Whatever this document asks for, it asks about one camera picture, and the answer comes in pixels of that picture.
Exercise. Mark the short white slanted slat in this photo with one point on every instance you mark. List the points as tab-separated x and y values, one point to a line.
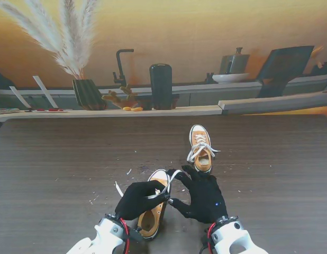
19	96

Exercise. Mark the yellow sneaker with spread lace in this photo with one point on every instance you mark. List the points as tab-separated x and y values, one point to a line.
147	225

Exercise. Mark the dark slanted board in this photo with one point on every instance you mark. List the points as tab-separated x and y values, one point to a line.
285	61

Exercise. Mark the black kitchen faucet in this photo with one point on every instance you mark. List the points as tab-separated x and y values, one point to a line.
119	66

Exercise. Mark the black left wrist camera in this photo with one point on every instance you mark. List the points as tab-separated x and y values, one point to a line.
135	235

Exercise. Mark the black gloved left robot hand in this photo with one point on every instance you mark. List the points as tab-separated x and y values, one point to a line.
137	201

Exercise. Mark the grey metal kettle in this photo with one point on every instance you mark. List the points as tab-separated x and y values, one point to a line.
236	63

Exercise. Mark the white bowl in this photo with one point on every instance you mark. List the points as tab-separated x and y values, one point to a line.
229	78

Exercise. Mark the long white slanted slat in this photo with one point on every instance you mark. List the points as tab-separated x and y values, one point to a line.
44	91

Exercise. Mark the grey shelf plank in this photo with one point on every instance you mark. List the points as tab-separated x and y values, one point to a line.
272	104

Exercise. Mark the black cylindrical canister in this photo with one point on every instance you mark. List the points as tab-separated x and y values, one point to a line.
161	84

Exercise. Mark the light wooden shelf plank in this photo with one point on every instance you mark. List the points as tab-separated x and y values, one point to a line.
153	112

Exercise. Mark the white pampas grass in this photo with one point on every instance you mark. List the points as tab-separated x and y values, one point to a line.
73	53

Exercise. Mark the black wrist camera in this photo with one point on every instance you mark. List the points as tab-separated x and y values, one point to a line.
135	235
207	236

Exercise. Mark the orange fruit pieces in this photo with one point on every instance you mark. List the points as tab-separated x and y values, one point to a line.
134	108

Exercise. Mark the dark ribbed vase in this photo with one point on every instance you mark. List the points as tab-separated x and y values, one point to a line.
86	95

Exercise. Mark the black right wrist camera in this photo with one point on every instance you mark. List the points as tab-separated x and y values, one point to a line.
207	236

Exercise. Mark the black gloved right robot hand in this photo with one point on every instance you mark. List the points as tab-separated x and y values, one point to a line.
205	198

